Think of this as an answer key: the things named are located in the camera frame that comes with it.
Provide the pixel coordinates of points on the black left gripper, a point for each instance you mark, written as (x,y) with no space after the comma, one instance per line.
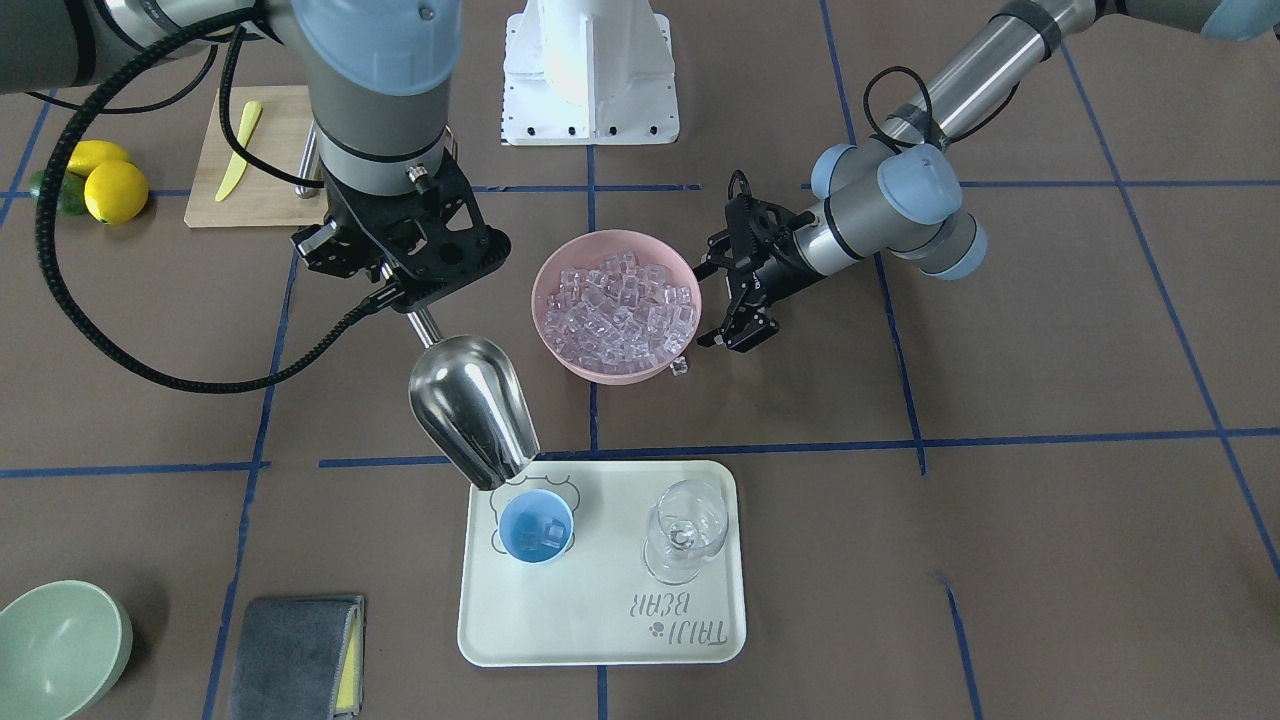
(781,267)

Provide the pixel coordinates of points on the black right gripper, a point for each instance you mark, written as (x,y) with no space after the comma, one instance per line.
(322,247)

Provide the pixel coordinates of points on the metal ice scoop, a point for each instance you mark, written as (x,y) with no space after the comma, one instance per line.
(465,393)

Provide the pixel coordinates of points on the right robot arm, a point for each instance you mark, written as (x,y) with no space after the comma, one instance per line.
(379,84)

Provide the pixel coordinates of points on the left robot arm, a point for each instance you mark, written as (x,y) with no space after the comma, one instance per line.
(896,192)

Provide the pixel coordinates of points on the pink bowl of ice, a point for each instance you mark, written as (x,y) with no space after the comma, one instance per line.
(616,307)

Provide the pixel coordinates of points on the blue plastic cup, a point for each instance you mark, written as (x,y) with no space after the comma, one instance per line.
(536,526)

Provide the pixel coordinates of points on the steel cylinder muddler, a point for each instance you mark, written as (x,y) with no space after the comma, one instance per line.
(309,167)

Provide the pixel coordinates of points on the clear wine glass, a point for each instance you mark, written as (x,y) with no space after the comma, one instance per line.
(686,528)

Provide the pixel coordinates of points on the yellow lemon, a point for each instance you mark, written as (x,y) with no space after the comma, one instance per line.
(115,192)
(88,155)

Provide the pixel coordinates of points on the green lime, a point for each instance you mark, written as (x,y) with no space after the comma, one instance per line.
(70,202)

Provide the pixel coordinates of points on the cream bear tray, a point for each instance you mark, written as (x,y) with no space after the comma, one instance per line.
(597,603)

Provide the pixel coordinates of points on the grey folded cloth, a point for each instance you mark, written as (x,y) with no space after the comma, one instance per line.
(300,658)

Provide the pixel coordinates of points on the green bowl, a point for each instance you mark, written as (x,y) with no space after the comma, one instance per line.
(64,645)

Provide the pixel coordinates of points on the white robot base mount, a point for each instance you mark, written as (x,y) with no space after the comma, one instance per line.
(580,73)

